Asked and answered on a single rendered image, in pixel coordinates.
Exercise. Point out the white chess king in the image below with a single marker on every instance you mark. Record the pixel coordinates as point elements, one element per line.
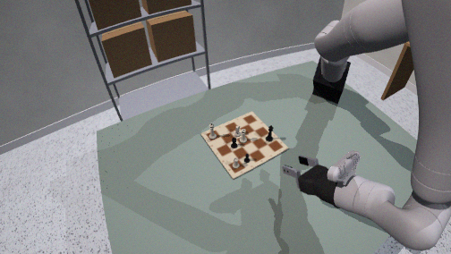
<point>212,135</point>

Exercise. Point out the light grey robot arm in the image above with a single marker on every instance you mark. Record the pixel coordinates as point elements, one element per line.
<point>375,25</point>

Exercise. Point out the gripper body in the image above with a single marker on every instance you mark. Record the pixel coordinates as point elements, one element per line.
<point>338,184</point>

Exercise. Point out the brown and cream chessboard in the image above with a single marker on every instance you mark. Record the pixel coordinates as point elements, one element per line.
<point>256,146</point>

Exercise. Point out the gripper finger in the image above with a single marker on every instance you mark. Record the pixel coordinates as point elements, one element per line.
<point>292,172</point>
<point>308,161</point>

